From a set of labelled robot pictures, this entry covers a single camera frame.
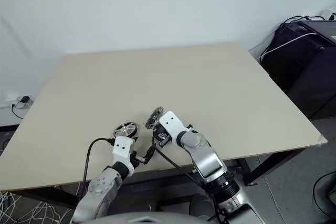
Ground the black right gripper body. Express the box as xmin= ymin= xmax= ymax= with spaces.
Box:
xmin=153 ymin=124 xmax=171 ymax=148

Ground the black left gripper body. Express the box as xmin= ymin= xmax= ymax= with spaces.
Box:
xmin=130 ymin=150 xmax=140 ymax=170

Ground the round dark motor housing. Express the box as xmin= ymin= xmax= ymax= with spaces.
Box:
xmin=144 ymin=106 xmax=164 ymax=130

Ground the silver spoked rotor wheel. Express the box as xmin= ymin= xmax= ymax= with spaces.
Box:
xmin=113 ymin=121 xmax=139 ymax=138

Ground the white power strip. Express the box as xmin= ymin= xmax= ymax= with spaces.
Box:
xmin=0 ymin=93 xmax=35 ymax=110

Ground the black cabinet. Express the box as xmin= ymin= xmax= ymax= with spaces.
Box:
xmin=259 ymin=20 xmax=336 ymax=120

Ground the tape on table corner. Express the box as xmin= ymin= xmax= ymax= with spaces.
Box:
xmin=316 ymin=134 xmax=329 ymax=147

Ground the dark flat laptop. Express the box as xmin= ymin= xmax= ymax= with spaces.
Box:
xmin=301 ymin=20 xmax=336 ymax=48

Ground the white power adapter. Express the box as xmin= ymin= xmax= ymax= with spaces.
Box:
xmin=321 ymin=6 xmax=336 ymax=21

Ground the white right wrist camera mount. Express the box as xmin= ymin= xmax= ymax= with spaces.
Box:
xmin=159 ymin=110 xmax=191 ymax=147

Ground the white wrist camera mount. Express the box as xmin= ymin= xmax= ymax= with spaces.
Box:
xmin=159 ymin=110 xmax=191 ymax=147
xmin=112 ymin=136 xmax=136 ymax=176

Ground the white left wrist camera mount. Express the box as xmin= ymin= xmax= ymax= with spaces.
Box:
xmin=112 ymin=136 xmax=136 ymax=176

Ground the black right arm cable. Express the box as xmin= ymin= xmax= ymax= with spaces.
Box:
xmin=151 ymin=144 xmax=225 ymax=224

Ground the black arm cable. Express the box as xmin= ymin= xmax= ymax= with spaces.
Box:
xmin=82 ymin=137 xmax=117 ymax=192
xmin=151 ymin=144 xmax=225 ymax=224

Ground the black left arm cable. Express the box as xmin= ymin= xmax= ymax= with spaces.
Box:
xmin=82 ymin=137 xmax=117 ymax=192

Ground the white tangled floor cable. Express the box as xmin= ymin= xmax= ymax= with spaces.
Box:
xmin=0 ymin=189 xmax=77 ymax=224

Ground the black metal table frame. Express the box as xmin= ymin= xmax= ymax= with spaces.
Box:
xmin=14 ymin=147 xmax=308 ymax=209

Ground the black power strip cable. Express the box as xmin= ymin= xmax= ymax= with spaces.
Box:
xmin=10 ymin=102 xmax=26 ymax=120

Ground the white cable on cabinet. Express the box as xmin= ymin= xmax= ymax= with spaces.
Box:
xmin=259 ymin=33 xmax=318 ymax=62

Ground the black floor cable loop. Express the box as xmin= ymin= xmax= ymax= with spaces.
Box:
xmin=313 ymin=169 xmax=336 ymax=220

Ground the thin black cable on cabinet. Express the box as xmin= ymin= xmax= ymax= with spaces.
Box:
xmin=284 ymin=15 xmax=327 ymax=26

